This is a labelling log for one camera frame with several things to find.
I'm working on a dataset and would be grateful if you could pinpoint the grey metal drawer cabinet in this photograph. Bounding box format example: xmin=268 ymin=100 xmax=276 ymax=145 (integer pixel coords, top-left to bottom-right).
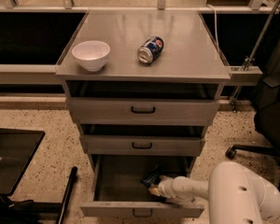
xmin=55 ymin=9 xmax=231 ymax=218

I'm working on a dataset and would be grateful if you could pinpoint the black floor bar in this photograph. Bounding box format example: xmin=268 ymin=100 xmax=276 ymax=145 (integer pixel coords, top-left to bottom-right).
xmin=55 ymin=166 xmax=77 ymax=224

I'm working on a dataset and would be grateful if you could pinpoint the blue soda can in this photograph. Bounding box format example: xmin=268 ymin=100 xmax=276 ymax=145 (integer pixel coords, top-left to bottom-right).
xmin=137 ymin=36 xmax=164 ymax=64

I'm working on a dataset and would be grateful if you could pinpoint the white cable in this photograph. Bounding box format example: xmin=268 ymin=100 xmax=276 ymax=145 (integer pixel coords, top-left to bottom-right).
xmin=205 ymin=4 xmax=222 ymax=56

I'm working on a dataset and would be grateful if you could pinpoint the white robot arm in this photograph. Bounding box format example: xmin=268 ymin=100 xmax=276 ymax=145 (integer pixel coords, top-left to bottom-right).
xmin=143 ymin=161 xmax=280 ymax=224

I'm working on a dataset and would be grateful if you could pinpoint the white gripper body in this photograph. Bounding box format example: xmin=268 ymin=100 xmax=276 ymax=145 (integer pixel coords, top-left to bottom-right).
xmin=158 ymin=176 xmax=185 ymax=200

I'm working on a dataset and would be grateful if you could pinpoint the bottom grey drawer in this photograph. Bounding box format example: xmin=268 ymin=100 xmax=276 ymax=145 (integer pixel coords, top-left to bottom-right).
xmin=81 ymin=155 xmax=203 ymax=218

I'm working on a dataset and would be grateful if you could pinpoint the grey drawer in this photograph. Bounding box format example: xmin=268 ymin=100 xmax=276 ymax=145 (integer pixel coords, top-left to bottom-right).
xmin=81 ymin=155 xmax=203 ymax=218
xmin=65 ymin=80 xmax=218 ymax=126
xmin=79 ymin=124 xmax=205 ymax=157

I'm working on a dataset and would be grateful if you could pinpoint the grey metal shelf rail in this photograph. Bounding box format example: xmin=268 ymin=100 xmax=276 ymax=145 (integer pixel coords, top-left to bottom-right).
xmin=0 ymin=64 xmax=60 ymax=85

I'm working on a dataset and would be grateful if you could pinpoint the top grey drawer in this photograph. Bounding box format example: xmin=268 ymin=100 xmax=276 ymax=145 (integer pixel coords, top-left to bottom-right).
xmin=65 ymin=80 xmax=218 ymax=126

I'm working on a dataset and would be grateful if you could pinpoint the black office chair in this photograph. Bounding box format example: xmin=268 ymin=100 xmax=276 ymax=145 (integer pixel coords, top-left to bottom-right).
xmin=225 ymin=16 xmax=280 ymax=198

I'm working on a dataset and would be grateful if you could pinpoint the blue chip bag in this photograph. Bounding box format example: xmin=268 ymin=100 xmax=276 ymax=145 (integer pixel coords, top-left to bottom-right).
xmin=141 ymin=165 xmax=161 ymax=188

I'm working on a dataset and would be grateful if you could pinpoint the white ceramic bowl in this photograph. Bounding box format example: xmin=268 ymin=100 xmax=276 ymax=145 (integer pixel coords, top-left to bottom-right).
xmin=72 ymin=40 xmax=110 ymax=72

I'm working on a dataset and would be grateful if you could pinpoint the middle grey drawer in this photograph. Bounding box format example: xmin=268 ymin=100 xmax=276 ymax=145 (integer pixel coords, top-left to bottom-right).
xmin=79 ymin=124 xmax=205 ymax=157

